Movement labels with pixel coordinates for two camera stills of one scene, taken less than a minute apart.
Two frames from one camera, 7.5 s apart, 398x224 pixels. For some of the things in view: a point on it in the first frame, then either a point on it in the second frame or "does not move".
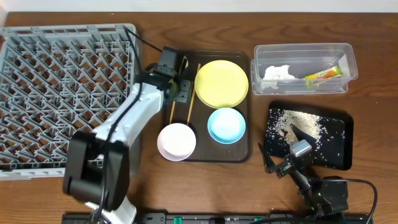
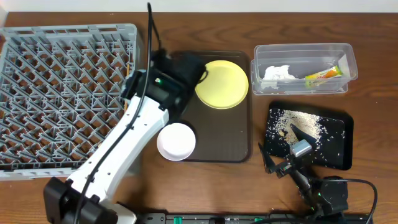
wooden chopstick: (192, 99) to (128, 70)
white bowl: (176, 142) does not move
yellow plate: (221, 84) does not move
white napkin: (278, 73) does not move
